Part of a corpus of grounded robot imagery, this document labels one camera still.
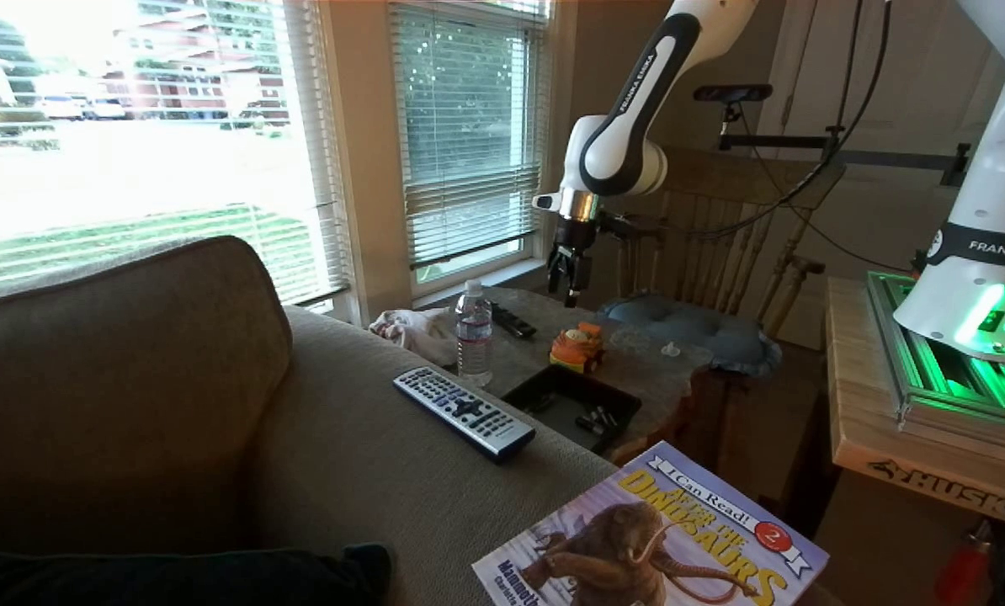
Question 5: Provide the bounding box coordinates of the blue seat cushion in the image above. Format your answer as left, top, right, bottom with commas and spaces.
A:
599, 294, 784, 378

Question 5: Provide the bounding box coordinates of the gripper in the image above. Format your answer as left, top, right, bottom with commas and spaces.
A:
546, 214, 599, 309

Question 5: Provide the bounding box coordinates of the white panelled door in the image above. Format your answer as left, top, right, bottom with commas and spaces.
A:
753, 0, 1005, 279

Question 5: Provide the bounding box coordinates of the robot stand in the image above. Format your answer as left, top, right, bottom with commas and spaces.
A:
826, 271, 1005, 533

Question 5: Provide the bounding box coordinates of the large window with blinds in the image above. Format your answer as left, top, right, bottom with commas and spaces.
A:
0, 0, 354, 309

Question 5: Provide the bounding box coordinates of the narrow window with blinds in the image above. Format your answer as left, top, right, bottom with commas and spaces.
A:
387, 0, 554, 297

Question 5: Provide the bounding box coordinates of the black box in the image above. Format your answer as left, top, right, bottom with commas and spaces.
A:
501, 363, 643, 456

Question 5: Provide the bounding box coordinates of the white crumpled cloth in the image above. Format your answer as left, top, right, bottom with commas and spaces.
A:
368, 306, 461, 368

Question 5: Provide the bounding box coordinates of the dinosaur picture book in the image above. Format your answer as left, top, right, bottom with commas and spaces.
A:
471, 440, 831, 606

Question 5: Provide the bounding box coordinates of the orange toy car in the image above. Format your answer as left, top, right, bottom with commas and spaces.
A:
549, 322, 607, 375

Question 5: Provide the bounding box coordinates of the camera on mount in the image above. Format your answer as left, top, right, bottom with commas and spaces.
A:
693, 82, 972, 188

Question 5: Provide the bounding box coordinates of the wooden spindle chair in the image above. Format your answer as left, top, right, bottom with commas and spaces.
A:
604, 146, 848, 354

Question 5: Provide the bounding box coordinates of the black remote control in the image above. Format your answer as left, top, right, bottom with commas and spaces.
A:
489, 301, 539, 340

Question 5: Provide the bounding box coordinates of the red clamp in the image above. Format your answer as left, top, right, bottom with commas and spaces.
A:
934, 520, 997, 606

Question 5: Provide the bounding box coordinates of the clear plastic water bottle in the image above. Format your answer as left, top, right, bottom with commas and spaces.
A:
455, 279, 495, 389

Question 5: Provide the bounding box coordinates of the silver remote control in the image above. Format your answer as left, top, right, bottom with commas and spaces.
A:
392, 365, 537, 463

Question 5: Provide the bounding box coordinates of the heap of batteries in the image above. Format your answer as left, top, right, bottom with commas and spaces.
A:
575, 406, 620, 435

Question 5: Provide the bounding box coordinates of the beige fabric sofa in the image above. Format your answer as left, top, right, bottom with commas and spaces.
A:
0, 235, 844, 606

